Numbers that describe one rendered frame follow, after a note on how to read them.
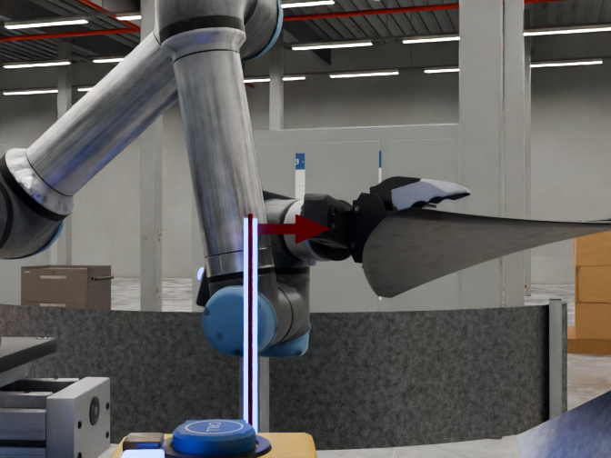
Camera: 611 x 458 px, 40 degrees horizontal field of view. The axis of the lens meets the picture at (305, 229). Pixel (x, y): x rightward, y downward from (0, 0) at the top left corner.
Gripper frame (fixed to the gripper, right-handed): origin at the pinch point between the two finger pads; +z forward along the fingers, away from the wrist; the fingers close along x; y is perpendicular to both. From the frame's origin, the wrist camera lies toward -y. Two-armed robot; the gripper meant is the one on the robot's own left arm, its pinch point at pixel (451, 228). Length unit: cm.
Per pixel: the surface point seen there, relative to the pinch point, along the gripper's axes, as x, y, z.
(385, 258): 4.2, -13.4, 5.0
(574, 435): 16.7, -1.7, 16.0
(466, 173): -73, 312, -264
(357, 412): 40, 111, -126
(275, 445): 15.4, -35.5, 21.0
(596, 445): 17.0, -1.9, 18.2
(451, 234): 2.3, -13.7, 12.1
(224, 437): 14.9, -38.8, 21.3
